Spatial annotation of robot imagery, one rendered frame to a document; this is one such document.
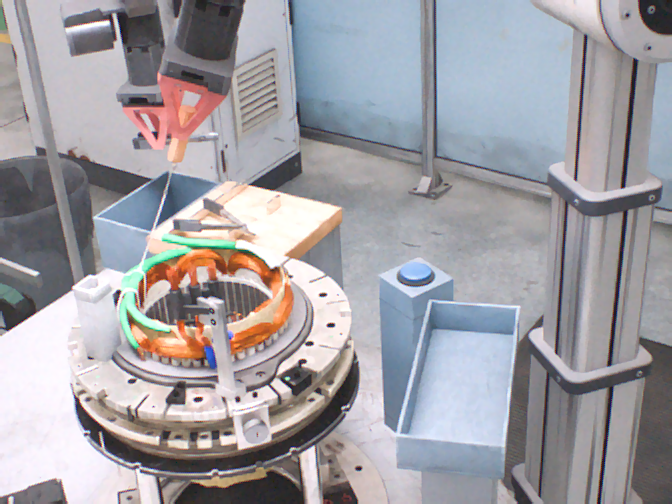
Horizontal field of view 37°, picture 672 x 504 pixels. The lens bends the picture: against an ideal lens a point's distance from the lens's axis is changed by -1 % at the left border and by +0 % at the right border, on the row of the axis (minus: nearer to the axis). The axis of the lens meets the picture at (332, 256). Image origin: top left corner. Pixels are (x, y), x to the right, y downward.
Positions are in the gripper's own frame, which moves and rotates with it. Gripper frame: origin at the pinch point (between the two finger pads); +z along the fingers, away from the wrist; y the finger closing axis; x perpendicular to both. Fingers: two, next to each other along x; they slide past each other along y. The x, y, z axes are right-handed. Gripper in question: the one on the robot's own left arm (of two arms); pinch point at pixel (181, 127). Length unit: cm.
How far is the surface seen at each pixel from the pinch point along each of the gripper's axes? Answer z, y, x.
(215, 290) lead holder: 9.4, 12.6, 6.9
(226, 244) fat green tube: 17.0, -6.6, 8.3
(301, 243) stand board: 23.9, -21.0, 19.2
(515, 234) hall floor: 114, -196, 119
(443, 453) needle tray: 17.1, 19.8, 32.5
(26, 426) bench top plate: 65, -18, -11
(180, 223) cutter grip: 26.8, -23.0, 3.1
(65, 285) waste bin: 127, -129, -19
